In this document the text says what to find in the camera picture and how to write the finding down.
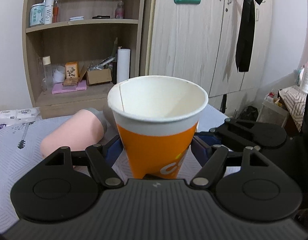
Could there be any orange white paper cup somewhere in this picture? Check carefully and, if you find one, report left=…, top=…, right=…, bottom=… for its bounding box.
left=107, top=75, right=209, bottom=179

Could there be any pink tumbler bottle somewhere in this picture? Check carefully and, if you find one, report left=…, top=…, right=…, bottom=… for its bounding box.
left=40, top=108, right=107, bottom=158

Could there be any white lotion bottle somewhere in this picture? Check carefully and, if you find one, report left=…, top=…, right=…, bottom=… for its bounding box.
left=300, top=63, right=308, bottom=93

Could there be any pink flat box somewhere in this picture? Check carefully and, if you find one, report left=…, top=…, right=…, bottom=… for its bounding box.
left=51, top=80, right=87, bottom=95

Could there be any small cardboard box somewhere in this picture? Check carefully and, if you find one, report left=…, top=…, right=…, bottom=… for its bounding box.
left=79, top=65, right=112, bottom=86

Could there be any white tape roll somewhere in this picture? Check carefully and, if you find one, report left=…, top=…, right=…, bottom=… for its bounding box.
left=53, top=66, right=66, bottom=83

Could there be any clear bottle cream cap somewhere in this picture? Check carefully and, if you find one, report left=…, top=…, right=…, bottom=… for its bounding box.
left=42, top=56, right=54, bottom=89

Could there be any orange floral small box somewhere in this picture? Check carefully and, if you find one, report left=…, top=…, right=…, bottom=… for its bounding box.
left=65, top=62, right=79, bottom=79

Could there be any white tissue pack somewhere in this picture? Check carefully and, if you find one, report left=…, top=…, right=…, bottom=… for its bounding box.
left=0, top=107, right=42, bottom=130

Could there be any white paper towel roll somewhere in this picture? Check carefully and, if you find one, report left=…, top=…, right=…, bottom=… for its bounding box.
left=117, top=48, right=131, bottom=83

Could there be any light wood wardrobe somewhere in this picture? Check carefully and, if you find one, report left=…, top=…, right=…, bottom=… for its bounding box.
left=139, top=0, right=272, bottom=118

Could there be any wooden open shelf unit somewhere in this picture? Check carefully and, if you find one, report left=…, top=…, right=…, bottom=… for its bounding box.
left=22, top=0, right=145, bottom=119

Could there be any black hanging ribbon tie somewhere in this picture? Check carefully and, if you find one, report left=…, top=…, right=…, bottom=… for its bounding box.
left=235, top=0, right=263, bottom=73

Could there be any pink perfume bottle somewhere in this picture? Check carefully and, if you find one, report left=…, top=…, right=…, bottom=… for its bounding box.
left=115, top=1, right=125, bottom=19

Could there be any small red bottle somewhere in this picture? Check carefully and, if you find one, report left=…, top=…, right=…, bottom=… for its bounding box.
left=53, top=0, right=59, bottom=23

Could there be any teal white wipes canister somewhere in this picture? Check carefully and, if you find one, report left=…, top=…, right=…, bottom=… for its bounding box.
left=29, top=3, right=45, bottom=27

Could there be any white spray bottle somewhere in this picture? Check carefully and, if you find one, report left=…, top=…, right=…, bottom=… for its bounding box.
left=43, top=0, right=54, bottom=24

